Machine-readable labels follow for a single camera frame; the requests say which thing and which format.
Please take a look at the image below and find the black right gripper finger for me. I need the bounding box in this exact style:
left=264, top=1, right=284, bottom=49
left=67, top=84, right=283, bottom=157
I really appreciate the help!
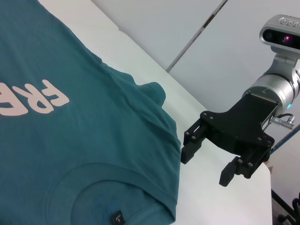
left=180, top=118, right=210, bottom=164
left=219, top=149, right=270, bottom=187

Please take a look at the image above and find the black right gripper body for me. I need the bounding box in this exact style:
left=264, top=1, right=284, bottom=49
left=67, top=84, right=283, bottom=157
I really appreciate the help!
left=199, top=92, right=279, bottom=157

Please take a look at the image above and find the teal t-shirt with pink print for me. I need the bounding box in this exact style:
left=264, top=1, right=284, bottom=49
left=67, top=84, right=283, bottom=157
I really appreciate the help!
left=0, top=0, right=181, bottom=225

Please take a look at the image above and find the dark equipment beside table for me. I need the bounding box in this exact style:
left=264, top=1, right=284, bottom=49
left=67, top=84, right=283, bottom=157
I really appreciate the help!
left=271, top=189, right=300, bottom=225

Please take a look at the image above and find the right arm cable with metal plug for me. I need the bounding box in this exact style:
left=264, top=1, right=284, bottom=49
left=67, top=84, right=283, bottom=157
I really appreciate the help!
left=269, top=113, right=298, bottom=127

